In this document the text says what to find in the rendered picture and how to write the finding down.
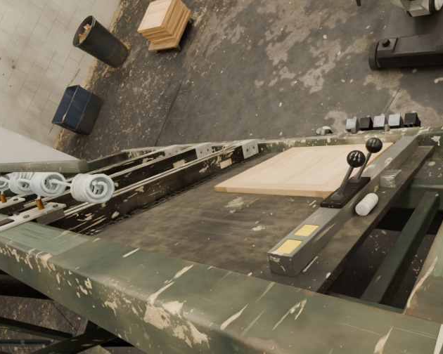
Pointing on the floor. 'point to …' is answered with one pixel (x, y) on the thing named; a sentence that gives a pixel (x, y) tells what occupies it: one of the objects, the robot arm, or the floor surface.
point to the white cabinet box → (16, 147)
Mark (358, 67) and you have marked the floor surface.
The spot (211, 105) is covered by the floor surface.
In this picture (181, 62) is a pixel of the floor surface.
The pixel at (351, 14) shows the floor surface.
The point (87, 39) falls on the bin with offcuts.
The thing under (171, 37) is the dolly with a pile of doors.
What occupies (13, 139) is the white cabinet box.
